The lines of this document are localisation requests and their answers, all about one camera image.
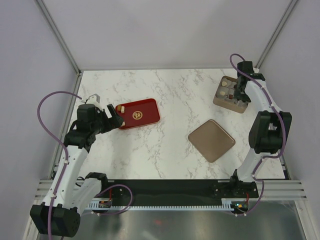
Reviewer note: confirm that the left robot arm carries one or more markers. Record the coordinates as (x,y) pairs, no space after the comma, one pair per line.
(59,213)

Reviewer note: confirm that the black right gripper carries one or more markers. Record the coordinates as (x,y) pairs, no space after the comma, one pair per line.
(239,96)

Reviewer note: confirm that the red lacquer tray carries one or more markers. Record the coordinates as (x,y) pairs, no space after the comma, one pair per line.
(139,113)

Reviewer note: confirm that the metal tongs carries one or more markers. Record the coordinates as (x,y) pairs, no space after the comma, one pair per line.
(239,103)

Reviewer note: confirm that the tan chocolate box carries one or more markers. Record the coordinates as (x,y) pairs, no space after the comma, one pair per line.
(224,101)

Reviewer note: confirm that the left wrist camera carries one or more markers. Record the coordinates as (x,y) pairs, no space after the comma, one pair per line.
(94,100)

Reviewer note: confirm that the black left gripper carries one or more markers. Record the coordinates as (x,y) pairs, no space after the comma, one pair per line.
(114,122)

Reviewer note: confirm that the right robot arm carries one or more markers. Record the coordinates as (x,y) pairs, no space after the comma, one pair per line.
(267,137)

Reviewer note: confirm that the white cable duct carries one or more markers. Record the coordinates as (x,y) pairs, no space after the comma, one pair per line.
(225,205)

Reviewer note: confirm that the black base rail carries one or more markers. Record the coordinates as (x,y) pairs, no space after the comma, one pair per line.
(176,192)

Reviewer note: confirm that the tan box lid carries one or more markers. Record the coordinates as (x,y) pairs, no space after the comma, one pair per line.
(211,140)

